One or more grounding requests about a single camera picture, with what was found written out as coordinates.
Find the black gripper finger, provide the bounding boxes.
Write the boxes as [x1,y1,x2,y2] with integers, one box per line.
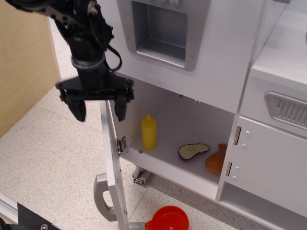
[66,99,86,122]
[115,100,127,122]

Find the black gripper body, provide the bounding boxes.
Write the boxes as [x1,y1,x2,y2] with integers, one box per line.
[56,66,134,102]

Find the white low fridge door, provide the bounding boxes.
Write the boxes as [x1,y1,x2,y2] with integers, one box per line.
[100,101,129,230]

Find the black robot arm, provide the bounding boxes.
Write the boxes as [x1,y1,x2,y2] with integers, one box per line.
[7,0,134,122]

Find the yellow mustard bottle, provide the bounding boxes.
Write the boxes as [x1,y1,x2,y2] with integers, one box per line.
[141,114,157,150]

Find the light wooden board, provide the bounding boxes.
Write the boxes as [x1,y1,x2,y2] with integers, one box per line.
[0,0,60,136]

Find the aluminium extrusion foot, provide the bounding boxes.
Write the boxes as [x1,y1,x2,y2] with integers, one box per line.
[132,168,154,188]

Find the purple eggplant slice toy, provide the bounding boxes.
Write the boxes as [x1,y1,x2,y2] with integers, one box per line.
[178,143,210,161]

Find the white toy kitchen cabinet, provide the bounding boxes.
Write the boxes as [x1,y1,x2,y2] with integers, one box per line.
[99,0,307,230]

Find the grey ice dispenser recess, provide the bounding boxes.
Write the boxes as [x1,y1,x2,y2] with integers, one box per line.
[117,0,211,72]

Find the orange toy chicken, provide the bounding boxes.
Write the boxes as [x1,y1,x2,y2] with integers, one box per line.
[205,144,227,173]

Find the upper silver door hinge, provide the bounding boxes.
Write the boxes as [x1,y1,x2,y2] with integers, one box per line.
[233,126,242,145]

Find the silver door hinge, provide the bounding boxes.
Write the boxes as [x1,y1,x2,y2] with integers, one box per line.
[225,161,232,176]
[233,126,242,145]

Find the lower silver door hinge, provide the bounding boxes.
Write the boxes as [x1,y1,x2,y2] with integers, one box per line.
[225,161,232,176]

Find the white oven cabinet door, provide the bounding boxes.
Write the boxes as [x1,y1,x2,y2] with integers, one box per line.
[225,117,307,216]

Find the grey oven vent panel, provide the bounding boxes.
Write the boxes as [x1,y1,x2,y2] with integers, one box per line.
[264,91,307,130]

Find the grey fridge door handle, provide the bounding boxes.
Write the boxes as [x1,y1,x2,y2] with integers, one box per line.
[93,173,117,222]

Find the orange pot with grey handle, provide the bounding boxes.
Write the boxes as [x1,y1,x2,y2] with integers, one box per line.
[129,206,189,230]

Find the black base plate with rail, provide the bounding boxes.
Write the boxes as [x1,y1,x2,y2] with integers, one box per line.
[0,193,60,230]

